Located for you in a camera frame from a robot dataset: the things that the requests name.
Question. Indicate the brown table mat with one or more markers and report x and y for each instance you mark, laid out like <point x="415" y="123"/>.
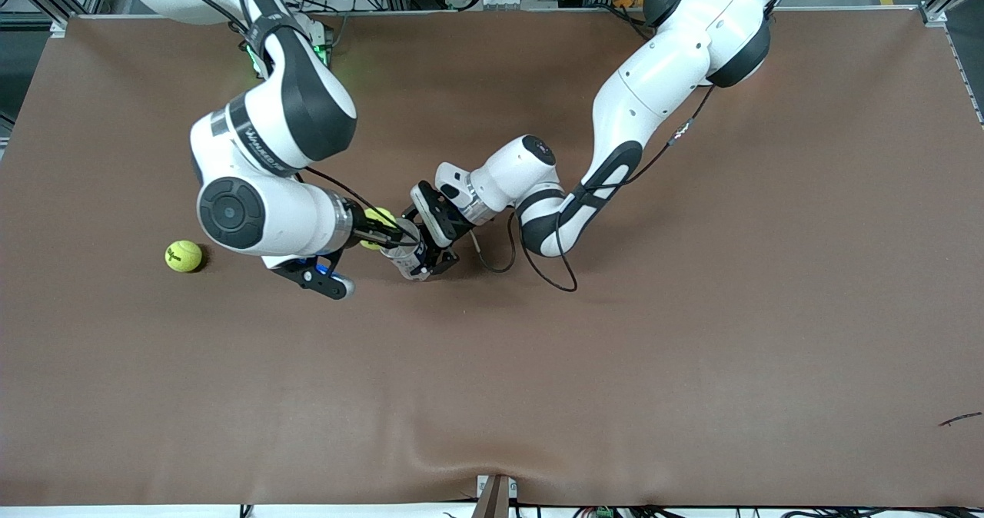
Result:
<point x="492" y="387"/>

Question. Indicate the white terminal block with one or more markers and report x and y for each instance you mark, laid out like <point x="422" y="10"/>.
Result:
<point x="507" y="0"/>

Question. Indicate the white blue tennis ball can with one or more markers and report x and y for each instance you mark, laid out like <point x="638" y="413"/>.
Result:
<point x="407" y="260"/>

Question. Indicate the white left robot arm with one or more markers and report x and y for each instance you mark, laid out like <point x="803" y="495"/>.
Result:
<point x="661" y="72"/>

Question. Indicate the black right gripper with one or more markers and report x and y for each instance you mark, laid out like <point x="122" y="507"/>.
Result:
<point x="366" y="227"/>

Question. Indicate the small black twig scrap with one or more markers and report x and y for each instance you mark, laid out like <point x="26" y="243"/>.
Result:
<point x="961" y="419"/>

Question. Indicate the grey camera post bracket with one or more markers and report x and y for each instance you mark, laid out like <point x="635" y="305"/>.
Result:
<point x="493" y="496"/>

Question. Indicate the yellow tennis ball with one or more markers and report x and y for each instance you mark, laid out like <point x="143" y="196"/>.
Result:
<point x="377" y="217"/>
<point x="184" y="256"/>

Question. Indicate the aluminium frame rail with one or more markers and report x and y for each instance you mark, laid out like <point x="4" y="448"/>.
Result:
<point x="934" y="14"/>

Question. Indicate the green terminal connector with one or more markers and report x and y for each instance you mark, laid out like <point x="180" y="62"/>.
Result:
<point x="604" y="513"/>

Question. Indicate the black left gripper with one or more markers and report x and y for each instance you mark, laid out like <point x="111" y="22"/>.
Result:
<point x="437" y="218"/>

